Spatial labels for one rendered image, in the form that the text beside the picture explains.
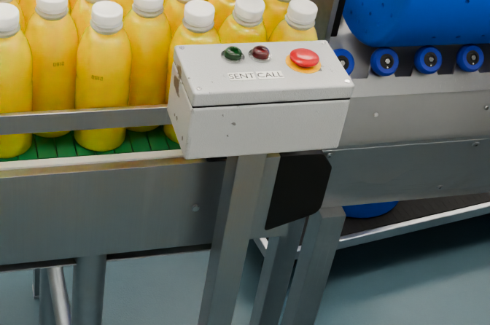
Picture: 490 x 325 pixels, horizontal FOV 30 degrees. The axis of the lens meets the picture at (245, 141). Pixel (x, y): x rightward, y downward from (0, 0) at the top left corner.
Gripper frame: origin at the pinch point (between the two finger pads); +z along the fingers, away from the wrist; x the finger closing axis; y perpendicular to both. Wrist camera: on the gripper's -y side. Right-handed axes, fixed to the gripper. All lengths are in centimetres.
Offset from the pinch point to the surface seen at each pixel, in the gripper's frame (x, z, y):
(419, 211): 25, 100, 82
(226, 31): -9.7, 3.9, -1.3
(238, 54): -20.6, -2.8, -3.8
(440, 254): 20, 114, 93
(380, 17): -2.1, 7.5, 25.5
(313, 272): -14, 61, 28
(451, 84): -7.3, 16.8, 40.0
